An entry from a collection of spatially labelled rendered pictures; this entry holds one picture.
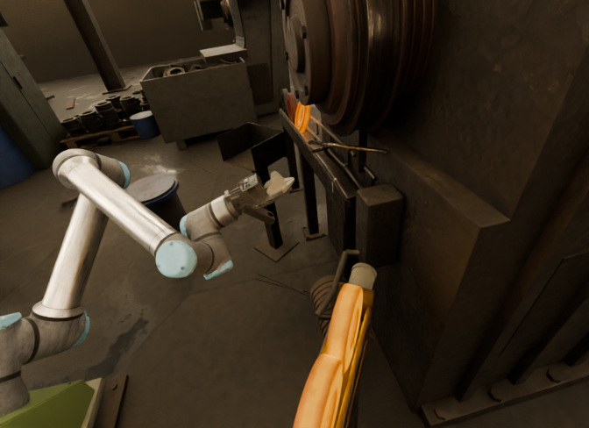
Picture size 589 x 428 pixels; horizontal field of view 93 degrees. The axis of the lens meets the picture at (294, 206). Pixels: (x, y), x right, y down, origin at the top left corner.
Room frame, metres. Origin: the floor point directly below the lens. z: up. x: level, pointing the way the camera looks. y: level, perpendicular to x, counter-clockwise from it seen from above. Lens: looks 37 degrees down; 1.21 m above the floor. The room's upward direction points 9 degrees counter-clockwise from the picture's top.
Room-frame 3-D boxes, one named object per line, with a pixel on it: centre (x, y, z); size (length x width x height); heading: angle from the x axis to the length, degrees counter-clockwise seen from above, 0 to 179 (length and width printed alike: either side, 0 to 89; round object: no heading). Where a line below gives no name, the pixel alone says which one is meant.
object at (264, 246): (1.28, 0.16, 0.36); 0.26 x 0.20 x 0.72; 42
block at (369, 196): (0.56, -0.22, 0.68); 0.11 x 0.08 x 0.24; 97
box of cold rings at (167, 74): (3.44, 0.84, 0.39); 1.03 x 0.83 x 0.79; 101
